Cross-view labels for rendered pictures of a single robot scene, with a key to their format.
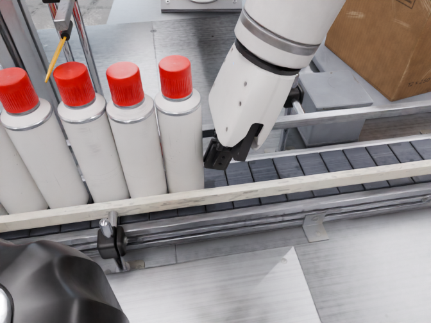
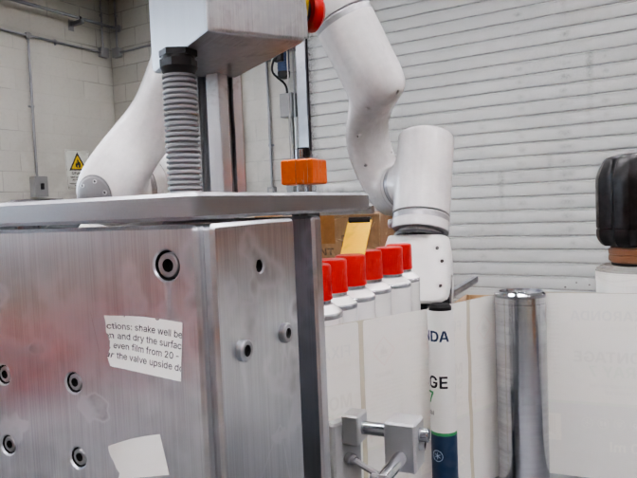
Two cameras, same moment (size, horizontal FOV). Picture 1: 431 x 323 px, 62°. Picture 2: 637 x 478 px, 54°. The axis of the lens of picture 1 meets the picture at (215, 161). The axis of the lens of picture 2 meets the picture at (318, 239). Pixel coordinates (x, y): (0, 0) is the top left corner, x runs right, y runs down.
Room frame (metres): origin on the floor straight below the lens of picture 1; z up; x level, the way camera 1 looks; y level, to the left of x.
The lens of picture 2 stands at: (-0.06, 0.77, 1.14)
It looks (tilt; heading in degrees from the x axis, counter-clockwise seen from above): 3 degrees down; 305
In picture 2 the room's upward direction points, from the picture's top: 2 degrees counter-clockwise
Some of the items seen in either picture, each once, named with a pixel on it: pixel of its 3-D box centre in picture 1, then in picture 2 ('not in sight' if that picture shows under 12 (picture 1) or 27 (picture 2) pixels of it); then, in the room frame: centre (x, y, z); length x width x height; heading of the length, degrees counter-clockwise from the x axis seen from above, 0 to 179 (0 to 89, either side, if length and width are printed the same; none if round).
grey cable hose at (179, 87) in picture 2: not in sight; (184, 166); (0.37, 0.37, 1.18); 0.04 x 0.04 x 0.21
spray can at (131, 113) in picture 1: (138, 144); (391, 328); (0.31, 0.09, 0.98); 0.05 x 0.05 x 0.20
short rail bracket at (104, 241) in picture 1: (115, 248); not in sight; (0.22, 0.12, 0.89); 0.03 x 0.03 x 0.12; 10
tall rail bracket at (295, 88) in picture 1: (292, 125); not in sight; (0.42, -0.12, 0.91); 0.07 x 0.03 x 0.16; 10
